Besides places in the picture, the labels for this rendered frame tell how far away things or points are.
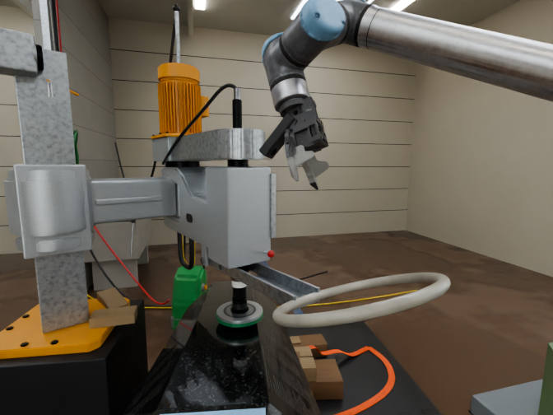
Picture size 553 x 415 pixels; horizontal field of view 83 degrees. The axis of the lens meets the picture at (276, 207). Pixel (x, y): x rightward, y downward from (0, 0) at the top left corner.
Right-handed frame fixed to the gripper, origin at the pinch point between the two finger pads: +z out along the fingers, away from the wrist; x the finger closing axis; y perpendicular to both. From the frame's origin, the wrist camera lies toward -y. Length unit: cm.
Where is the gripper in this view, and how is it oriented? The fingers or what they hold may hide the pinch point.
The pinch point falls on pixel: (305, 187)
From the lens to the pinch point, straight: 72.9
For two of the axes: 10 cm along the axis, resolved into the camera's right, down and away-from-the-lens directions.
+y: 8.8, -2.8, -3.8
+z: 2.3, 9.6, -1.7
